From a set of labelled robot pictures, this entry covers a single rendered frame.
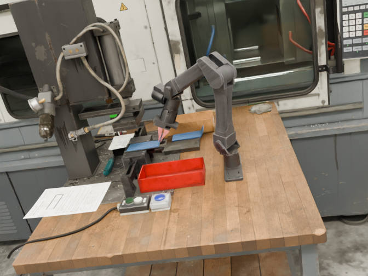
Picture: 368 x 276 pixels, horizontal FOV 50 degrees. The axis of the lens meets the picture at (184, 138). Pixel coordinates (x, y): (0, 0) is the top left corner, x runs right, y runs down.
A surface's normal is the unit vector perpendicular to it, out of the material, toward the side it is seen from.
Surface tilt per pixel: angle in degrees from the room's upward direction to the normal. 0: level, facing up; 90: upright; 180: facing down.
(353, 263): 0
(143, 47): 90
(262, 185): 0
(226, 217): 0
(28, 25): 90
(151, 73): 90
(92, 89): 90
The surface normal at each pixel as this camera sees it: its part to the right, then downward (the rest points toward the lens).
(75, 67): -0.07, 0.42
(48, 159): -0.22, -0.52
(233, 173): -0.18, -0.90
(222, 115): -0.61, 0.43
